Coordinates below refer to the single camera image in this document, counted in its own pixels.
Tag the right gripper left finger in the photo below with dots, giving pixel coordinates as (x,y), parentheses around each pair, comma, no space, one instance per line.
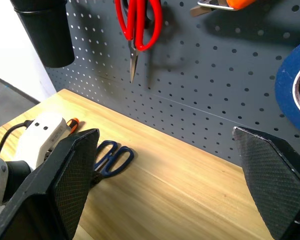
(45,190)

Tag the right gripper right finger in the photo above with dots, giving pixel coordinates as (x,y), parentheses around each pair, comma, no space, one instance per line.
(277,180)

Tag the blue tape roll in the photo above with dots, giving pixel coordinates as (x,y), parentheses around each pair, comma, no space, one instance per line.
(285,85)

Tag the orange and black hand tool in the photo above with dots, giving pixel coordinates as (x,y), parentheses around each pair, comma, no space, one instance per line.
(73,122)

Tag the grey pegboard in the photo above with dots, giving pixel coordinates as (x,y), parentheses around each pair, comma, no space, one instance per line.
(190,75)

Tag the black plastic cup holder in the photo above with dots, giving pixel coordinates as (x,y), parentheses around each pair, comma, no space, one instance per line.
(47,37)

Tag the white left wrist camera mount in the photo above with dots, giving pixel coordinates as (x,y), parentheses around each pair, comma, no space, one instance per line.
(40,140)

